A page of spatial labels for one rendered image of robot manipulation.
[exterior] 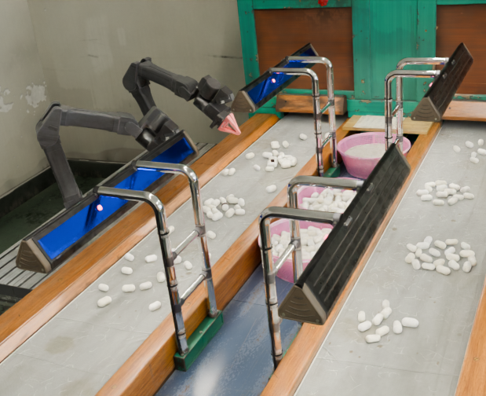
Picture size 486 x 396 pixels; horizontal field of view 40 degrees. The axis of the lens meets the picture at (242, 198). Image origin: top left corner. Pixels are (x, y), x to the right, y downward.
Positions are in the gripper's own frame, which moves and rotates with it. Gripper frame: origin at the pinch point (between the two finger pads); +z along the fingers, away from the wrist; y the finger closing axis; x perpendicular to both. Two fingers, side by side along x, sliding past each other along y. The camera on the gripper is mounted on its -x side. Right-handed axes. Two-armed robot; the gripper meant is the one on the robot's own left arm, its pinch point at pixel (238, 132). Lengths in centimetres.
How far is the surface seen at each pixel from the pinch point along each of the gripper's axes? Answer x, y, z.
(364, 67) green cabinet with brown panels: -31, 49, 19
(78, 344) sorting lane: 3, -111, 15
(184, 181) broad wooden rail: 13.5, -25.9, -1.4
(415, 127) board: -30, 37, 49
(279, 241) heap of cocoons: -13, -51, 36
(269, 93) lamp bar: -28.9, -14.8, 3.1
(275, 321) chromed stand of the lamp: -37, -104, 45
